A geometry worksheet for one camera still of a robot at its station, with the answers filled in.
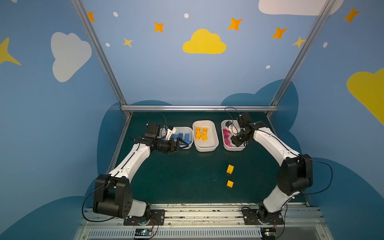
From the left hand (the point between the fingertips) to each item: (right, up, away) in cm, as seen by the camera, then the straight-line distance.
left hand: (182, 146), depth 81 cm
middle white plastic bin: (+18, -1, +21) cm, 28 cm away
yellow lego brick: (+10, +9, +26) cm, 30 cm away
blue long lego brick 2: (+1, +2, +23) cm, 23 cm away
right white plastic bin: (+33, -3, +17) cm, 37 cm away
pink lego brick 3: (+29, 0, +19) cm, 35 cm away
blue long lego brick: (-3, +5, +23) cm, 24 cm away
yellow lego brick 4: (+14, +3, +26) cm, 30 cm away
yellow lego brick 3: (+14, +8, +26) cm, 31 cm away
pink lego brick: (+26, +8, +1) cm, 27 cm away
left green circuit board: (-19, -40, -10) cm, 45 cm away
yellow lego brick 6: (+27, -22, +5) cm, 36 cm away
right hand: (+33, +4, +9) cm, 34 cm away
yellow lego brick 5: (+28, -15, +7) cm, 33 cm away
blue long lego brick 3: (-7, +4, +24) cm, 25 cm away
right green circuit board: (+43, -41, -9) cm, 60 cm away
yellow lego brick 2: (+10, +5, +25) cm, 27 cm away
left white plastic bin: (0, +9, +24) cm, 26 cm away
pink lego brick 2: (+29, +4, +23) cm, 37 cm away
